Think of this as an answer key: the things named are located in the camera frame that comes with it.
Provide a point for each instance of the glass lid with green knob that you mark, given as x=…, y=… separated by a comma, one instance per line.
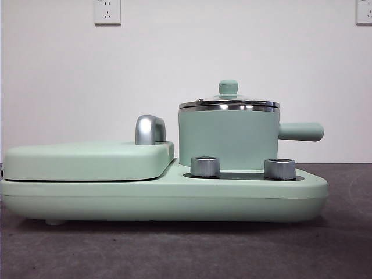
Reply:
x=228, y=87

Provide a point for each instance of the small green steamer pot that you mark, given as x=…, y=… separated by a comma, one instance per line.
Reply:
x=229, y=136

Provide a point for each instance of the silver control knob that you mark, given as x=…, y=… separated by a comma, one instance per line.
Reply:
x=279, y=168
x=205, y=167

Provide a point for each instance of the mint green breakfast maker base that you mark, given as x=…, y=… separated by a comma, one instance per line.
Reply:
x=174, y=197

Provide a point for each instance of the white wall socket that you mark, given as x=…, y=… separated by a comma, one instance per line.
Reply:
x=107, y=11
x=364, y=11

